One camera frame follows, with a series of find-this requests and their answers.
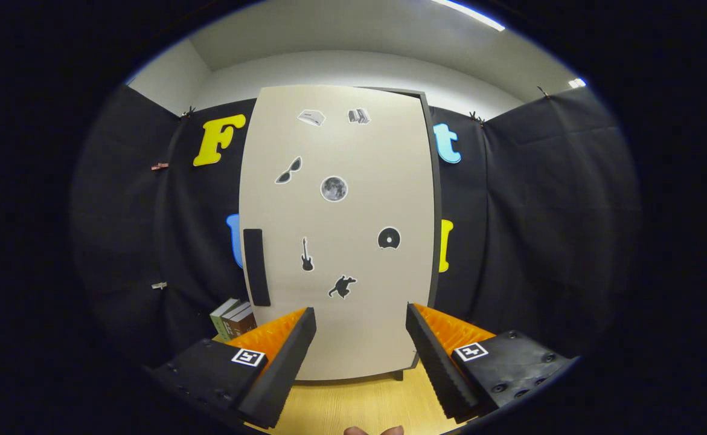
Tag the black binder clip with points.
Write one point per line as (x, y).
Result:
(476, 116)
(543, 92)
(187, 112)

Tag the brown book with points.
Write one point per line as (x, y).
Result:
(244, 323)

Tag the small ceiling light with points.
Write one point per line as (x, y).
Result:
(576, 83)

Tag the black backdrop cloth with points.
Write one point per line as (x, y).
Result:
(540, 211)

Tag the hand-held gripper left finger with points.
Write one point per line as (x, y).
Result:
(284, 368)

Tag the thin dark book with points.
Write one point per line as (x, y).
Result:
(232, 323)

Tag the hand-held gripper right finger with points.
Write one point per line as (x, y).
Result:
(438, 368)

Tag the ceiling light strip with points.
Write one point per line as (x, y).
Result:
(468, 13)

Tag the green book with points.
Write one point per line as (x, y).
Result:
(220, 317)

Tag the grey cabinet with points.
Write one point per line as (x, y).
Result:
(436, 211)

